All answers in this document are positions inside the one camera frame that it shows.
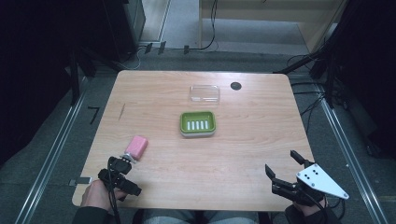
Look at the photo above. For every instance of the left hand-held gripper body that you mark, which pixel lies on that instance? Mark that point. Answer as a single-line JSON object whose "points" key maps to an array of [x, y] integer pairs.
{"points": [[120, 182]]}

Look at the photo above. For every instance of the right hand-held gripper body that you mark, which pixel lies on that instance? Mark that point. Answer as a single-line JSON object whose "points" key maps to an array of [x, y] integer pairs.
{"points": [[314, 183]]}

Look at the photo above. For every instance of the pink soap bar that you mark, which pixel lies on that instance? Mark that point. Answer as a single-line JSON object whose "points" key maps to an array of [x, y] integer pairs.
{"points": [[137, 147]]}

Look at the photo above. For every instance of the person's left hand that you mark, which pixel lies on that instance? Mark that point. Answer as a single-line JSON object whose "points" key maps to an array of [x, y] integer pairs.
{"points": [[96, 194]]}

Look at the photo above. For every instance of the person's right hand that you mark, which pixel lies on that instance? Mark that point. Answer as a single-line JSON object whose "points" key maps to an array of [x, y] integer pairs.
{"points": [[308, 210]]}

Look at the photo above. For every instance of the green soap dish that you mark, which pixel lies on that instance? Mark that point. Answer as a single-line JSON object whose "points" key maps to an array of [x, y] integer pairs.
{"points": [[197, 123]]}

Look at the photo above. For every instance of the person's legs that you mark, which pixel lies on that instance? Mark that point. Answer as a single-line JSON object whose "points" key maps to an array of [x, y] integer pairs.
{"points": [[199, 216]]}

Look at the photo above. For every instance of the black stand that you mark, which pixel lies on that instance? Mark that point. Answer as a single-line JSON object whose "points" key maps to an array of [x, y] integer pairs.
{"points": [[74, 77], [323, 67]]}

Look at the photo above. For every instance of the dark round table grommet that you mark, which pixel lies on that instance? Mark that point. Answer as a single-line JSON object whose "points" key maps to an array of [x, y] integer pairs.
{"points": [[236, 86]]}

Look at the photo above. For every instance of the clear plastic lid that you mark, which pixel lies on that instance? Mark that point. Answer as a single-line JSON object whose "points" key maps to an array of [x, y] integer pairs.
{"points": [[205, 94]]}

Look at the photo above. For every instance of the dark cabinet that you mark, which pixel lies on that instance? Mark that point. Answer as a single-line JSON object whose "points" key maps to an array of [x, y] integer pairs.
{"points": [[124, 28]]}

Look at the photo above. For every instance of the light wooden furniture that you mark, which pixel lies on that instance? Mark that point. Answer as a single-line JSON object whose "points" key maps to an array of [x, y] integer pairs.
{"points": [[314, 28]]}

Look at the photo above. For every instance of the metal floor rail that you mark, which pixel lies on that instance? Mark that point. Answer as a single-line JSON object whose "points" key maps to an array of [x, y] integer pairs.
{"points": [[49, 158], [351, 158]]}

